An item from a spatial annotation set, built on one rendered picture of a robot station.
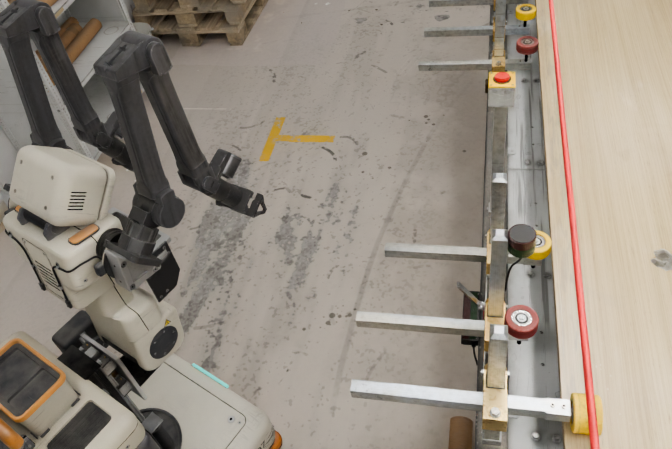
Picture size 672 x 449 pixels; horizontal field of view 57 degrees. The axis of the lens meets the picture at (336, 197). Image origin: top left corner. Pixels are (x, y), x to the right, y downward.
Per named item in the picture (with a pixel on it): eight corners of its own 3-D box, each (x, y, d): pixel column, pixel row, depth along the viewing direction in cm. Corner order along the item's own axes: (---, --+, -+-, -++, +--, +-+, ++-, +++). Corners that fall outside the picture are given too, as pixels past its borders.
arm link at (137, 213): (125, 223, 147) (140, 231, 145) (141, 183, 147) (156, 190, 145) (153, 229, 155) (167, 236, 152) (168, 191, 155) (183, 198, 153)
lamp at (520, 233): (503, 301, 150) (508, 242, 135) (503, 282, 154) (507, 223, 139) (529, 303, 149) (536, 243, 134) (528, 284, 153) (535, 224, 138)
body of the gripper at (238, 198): (227, 183, 175) (211, 174, 169) (255, 192, 170) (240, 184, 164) (218, 204, 175) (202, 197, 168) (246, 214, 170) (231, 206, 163)
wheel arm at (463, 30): (424, 39, 270) (423, 30, 267) (424, 35, 272) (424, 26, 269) (529, 36, 260) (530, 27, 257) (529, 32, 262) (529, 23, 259)
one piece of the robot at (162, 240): (151, 314, 171) (121, 264, 156) (89, 276, 185) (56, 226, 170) (191, 273, 180) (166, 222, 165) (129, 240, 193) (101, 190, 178)
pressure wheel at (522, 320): (502, 354, 157) (504, 329, 150) (502, 327, 163) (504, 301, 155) (535, 357, 156) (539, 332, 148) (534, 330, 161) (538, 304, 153)
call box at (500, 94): (487, 109, 173) (488, 86, 167) (488, 94, 177) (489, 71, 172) (514, 109, 171) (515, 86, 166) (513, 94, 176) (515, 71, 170)
